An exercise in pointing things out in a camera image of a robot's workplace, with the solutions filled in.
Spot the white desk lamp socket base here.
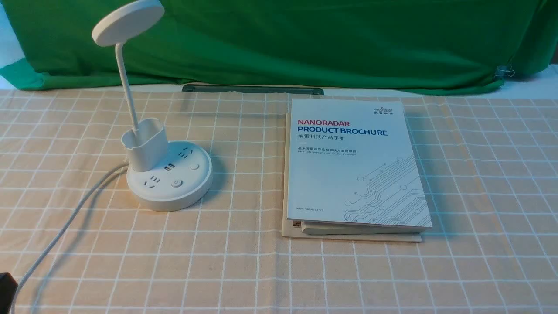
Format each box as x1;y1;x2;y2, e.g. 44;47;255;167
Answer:
92;0;213;212

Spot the beige booklet under brochure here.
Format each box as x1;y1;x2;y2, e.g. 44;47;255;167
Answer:
282;113;422;243

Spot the Nanoradar product brochure booklet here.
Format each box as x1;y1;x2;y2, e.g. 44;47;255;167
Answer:
283;98;432;235

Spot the dark grey bar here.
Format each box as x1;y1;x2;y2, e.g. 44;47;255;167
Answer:
181;84;324;95

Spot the green backdrop cloth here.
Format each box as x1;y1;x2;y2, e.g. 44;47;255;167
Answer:
0;0;558;96

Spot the metal binder clip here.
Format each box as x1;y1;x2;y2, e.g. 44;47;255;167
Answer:
494;65;516;80

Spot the black object at corner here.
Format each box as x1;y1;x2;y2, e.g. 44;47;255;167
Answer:
0;272;18;314

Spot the white lamp power cord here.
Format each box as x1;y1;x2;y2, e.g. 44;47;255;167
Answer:
9;164;130;314

